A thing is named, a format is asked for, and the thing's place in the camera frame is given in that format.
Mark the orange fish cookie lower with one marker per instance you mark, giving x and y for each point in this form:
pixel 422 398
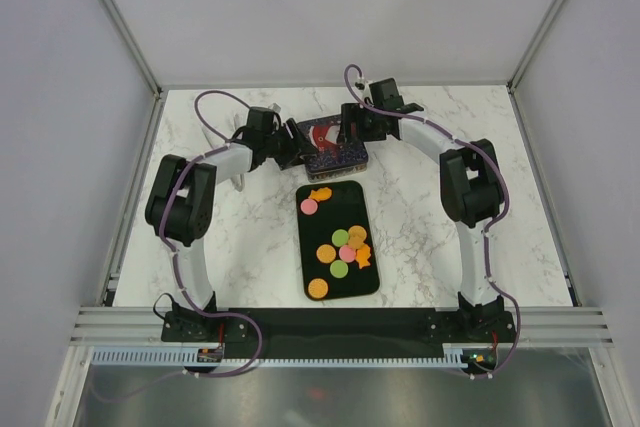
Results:
pixel 363 256

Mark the grey slotted cable duct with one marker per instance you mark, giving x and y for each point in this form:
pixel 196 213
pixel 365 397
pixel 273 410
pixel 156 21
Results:
pixel 193 357

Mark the pink round cookie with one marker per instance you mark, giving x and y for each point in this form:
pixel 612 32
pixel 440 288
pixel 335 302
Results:
pixel 308 206
pixel 347 254

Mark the black rectangular tray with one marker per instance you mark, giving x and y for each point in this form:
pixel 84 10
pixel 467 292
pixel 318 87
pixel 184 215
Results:
pixel 337 254

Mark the dotted tan cookie middle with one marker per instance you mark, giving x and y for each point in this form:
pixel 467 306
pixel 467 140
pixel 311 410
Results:
pixel 326 254

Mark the green round cookie upper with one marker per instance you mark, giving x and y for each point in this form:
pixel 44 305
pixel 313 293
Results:
pixel 340 237

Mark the green round cookie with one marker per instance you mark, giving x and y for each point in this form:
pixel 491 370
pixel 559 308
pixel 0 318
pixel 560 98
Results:
pixel 339 269
pixel 340 237

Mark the gold tin lid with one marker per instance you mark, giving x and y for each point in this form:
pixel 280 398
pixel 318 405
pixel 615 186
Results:
pixel 323 132

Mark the pink round cookie lower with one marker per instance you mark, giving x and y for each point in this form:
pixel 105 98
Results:
pixel 347 254

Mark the dotted orange cookie bottom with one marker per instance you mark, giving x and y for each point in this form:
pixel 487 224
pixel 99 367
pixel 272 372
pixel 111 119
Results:
pixel 317 289

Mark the orange fish cookie upper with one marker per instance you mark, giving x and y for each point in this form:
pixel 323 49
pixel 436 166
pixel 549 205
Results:
pixel 321 194

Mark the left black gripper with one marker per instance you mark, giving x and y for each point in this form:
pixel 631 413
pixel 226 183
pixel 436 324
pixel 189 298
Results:
pixel 297 149

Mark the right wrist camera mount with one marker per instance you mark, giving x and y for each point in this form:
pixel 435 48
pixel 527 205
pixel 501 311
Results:
pixel 362 87

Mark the square cookie tin box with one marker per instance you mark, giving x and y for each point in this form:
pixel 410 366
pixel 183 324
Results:
pixel 320 169

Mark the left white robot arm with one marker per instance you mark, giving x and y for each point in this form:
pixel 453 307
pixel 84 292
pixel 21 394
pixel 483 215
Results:
pixel 181 202

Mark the tan leaf cookie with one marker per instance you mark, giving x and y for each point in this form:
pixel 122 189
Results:
pixel 356 242

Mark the green round cookie lower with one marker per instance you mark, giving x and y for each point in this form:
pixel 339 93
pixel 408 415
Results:
pixel 339 269

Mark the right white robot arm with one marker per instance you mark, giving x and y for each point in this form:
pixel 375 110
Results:
pixel 472 189

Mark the pink round cookie upper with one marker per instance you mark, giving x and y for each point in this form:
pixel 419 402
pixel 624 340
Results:
pixel 308 206

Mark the orange fish cookie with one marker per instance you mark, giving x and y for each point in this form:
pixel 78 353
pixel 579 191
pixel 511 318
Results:
pixel 321 194
pixel 363 256

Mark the dotted tan cookie upper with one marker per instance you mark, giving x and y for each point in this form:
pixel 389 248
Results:
pixel 357 232

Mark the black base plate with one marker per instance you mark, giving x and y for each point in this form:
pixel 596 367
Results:
pixel 337 332

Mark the dotted tan cookie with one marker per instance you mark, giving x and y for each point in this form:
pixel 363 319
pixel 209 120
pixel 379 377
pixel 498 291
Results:
pixel 357 232
pixel 326 254

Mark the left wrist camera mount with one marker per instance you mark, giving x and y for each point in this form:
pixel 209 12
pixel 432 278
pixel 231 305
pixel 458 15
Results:
pixel 275 108

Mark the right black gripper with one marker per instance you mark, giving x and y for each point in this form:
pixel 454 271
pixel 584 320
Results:
pixel 351 114

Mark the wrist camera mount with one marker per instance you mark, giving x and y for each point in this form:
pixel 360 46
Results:
pixel 362 87
pixel 275 108

